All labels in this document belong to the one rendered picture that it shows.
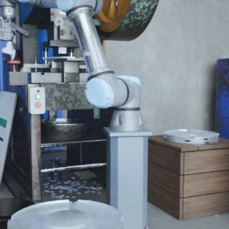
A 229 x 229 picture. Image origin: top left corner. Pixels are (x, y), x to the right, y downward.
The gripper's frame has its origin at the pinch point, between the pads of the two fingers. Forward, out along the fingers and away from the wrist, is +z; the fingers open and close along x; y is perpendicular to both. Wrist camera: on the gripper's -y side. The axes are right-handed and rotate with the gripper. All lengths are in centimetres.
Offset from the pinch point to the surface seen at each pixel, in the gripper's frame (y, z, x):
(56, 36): -27.1, -13.9, -14.5
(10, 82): 2.7, 12.9, 3.0
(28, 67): -12.3, 4.1, -20.4
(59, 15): -29.1, -25.6, -14.5
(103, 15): -68, -33, -41
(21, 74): -3.0, 8.8, 3.0
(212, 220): -79, 78, 63
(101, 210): -3, 47, 106
